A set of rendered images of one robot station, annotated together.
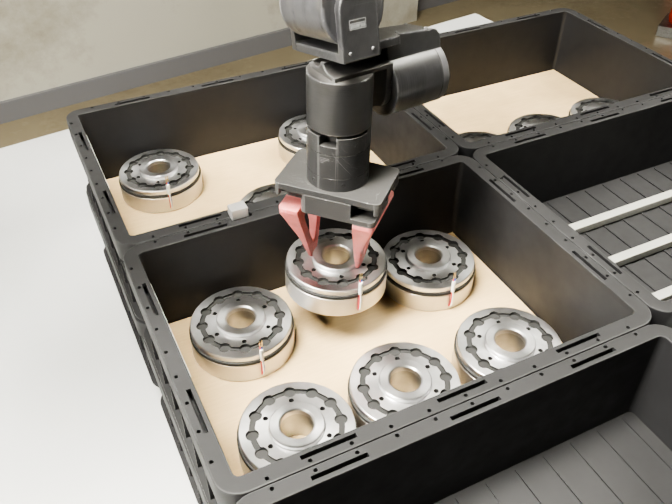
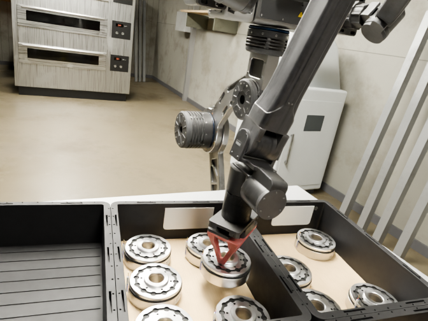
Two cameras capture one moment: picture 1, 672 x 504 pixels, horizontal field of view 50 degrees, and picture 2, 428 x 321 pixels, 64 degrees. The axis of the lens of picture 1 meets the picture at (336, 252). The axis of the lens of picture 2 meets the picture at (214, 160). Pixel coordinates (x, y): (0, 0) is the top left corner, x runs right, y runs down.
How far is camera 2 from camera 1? 0.81 m
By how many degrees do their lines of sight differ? 81
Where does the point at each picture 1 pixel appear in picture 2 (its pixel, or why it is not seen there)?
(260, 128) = (376, 281)
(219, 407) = (174, 244)
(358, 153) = (226, 200)
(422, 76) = (250, 191)
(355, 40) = (235, 148)
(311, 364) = (188, 271)
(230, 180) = (326, 270)
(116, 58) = not seen: outside the picture
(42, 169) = not seen: hidden behind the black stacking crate
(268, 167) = (343, 286)
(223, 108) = (366, 252)
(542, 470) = not seen: outside the picture
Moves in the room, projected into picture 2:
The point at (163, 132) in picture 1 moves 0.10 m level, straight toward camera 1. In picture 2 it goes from (342, 237) to (306, 235)
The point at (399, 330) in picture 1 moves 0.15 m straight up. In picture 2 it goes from (200, 304) to (213, 239)
